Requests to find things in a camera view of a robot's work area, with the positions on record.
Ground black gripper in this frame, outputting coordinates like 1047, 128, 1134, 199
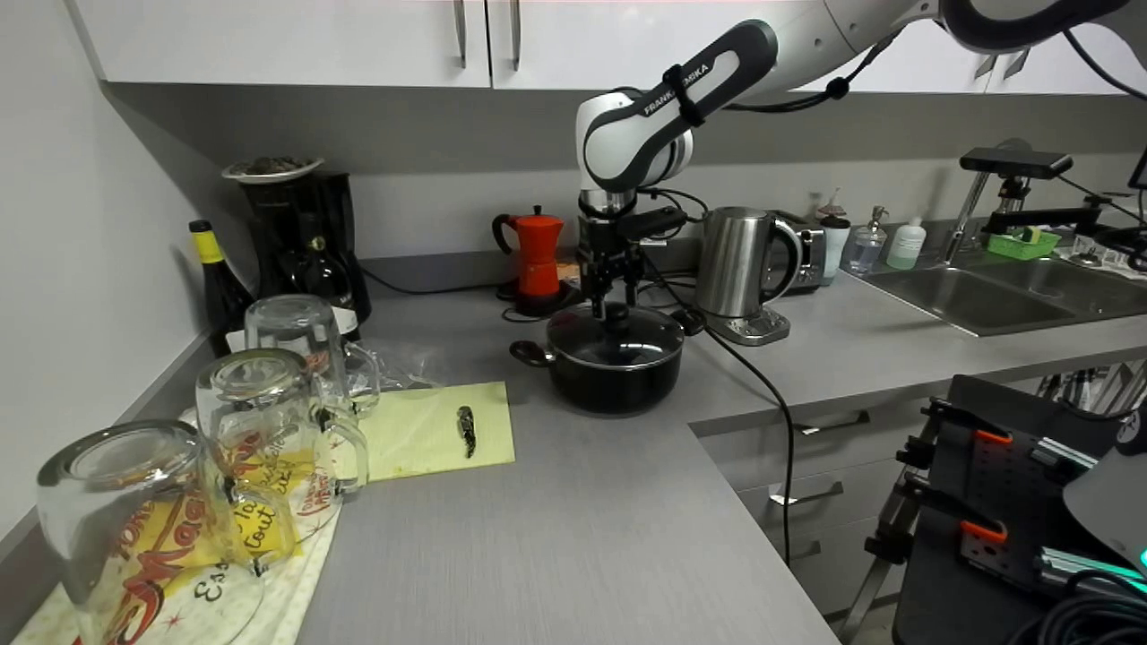
578, 192, 689, 315

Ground glass pot lid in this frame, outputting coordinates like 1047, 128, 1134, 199
550, 303, 685, 374

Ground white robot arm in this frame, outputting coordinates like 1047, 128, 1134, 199
572, 0, 1147, 303

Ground red moka pot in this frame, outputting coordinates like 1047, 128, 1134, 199
491, 206, 564, 300

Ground black cooking pot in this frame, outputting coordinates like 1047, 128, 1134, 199
510, 327, 682, 412

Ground stainless steel electric kettle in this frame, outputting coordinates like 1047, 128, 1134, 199
694, 206, 801, 346

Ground white soap bottle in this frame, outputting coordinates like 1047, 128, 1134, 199
887, 219, 926, 268

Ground upturned glass far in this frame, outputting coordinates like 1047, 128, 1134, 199
245, 294, 381, 412

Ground upturned glass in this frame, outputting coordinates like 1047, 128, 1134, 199
35, 419, 263, 645
192, 346, 368, 566
245, 294, 381, 412

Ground black coffee maker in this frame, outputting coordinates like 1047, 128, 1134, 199
222, 159, 373, 323

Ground steel kitchen sink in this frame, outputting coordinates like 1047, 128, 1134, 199
872, 262, 1147, 337

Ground dark wine bottle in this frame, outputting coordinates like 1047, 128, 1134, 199
191, 219, 250, 354

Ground upturned glass middle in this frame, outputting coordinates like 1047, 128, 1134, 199
192, 346, 368, 566

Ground black equipment cart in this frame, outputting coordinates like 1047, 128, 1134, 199
839, 375, 1147, 645

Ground printed dish towel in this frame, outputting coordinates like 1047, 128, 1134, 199
24, 419, 337, 645

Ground white upper cabinets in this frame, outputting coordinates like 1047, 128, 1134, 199
68, 0, 1143, 92

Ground upturned glass nearest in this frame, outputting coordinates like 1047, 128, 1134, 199
35, 419, 263, 645

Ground black power cable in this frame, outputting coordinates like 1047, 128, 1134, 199
631, 190, 803, 568

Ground black camera on stand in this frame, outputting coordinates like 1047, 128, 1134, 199
953, 138, 1102, 241

